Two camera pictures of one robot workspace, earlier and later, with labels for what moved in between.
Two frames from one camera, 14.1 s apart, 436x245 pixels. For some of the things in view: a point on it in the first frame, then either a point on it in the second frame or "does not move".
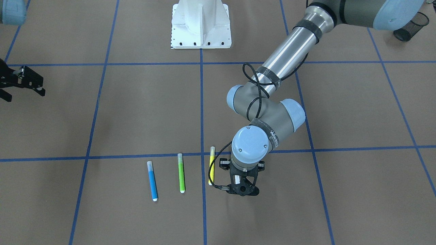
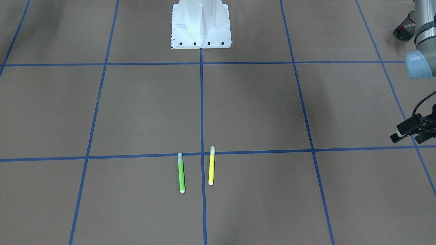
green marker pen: [181, 172] does not move
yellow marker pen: [212, 157] does not move
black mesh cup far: [406, 33] does not move
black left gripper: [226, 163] -> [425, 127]
